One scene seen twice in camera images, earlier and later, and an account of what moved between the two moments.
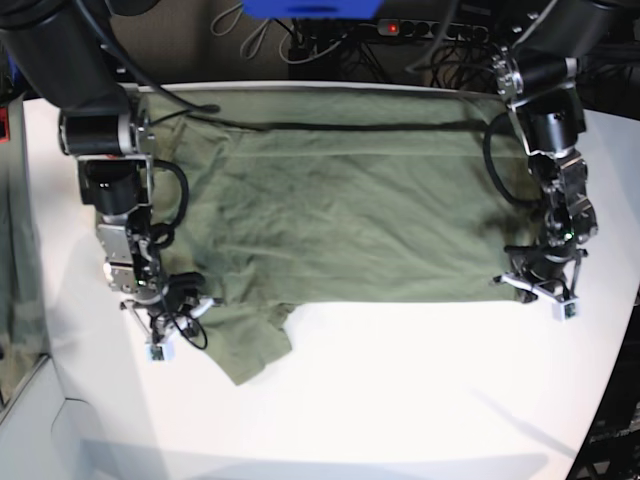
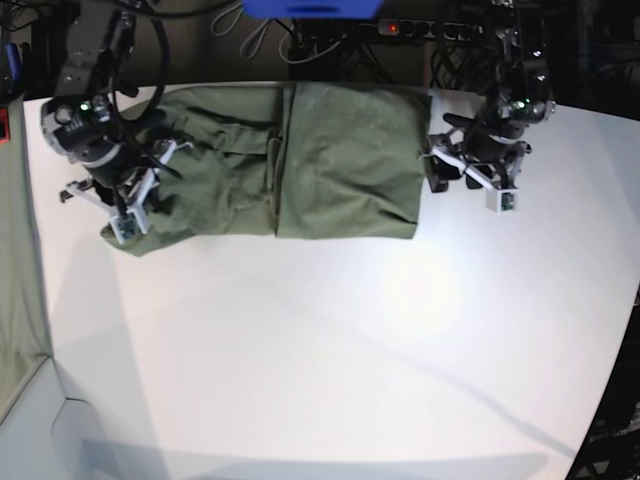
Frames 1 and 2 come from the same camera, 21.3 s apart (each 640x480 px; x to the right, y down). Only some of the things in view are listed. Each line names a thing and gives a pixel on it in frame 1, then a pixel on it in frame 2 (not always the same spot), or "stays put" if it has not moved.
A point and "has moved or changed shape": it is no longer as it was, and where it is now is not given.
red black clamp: x=4 y=125 stays put
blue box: x=315 y=9 stays put
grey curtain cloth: x=23 y=313 stays put
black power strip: x=433 y=30 stays put
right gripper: x=545 y=272 → x=475 y=151
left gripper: x=172 y=317 → x=125 y=180
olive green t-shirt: x=276 y=196 has moved or changed shape
